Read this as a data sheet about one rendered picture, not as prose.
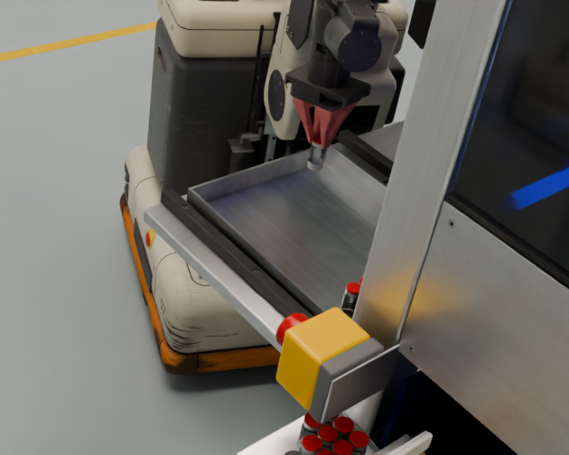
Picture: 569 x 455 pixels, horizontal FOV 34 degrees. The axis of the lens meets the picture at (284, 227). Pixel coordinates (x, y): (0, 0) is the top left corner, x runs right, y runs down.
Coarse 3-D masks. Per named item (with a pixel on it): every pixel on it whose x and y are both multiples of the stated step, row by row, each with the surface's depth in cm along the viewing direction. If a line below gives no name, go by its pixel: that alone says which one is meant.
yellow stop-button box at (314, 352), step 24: (336, 312) 95; (288, 336) 92; (312, 336) 92; (336, 336) 93; (360, 336) 93; (288, 360) 93; (312, 360) 90; (336, 360) 90; (360, 360) 91; (288, 384) 95; (312, 384) 91; (312, 408) 93
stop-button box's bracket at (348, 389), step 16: (384, 352) 93; (352, 368) 90; (368, 368) 92; (384, 368) 94; (336, 384) 89; (352, 384) 92; (368, 384) 94; (384, 384) 97; (336, 400) 91; (352, 400) 94
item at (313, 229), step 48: (192, 192) 128; (240, 192) 135; (288, 192) 137; (336, 192) 139; (384, 192) 137; (240, 240) 122; (288, 240) 128; (336, 240) 130; (288, 288) 117; (336, 288) 122
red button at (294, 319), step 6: (288, 318) 96; (294, 318) 96; (300, 318) 96; (306, 318) 97; (282, 324) 96; (288, 324) 96; (294, 324) 96; (276, 330) 97; (282, 330) 96; (276, 336) 97; (282, 336) 96; (282, 342) 96
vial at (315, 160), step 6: (312, 144) 131; (318, 144) 131; (312, 150) 131; (318, 150) 131; (324, 150) 132; (312, 156) 132; (318, 156) 132; (312, 162) 132; (318, 162) 132; (312, 168) 133; (318, 168) 133
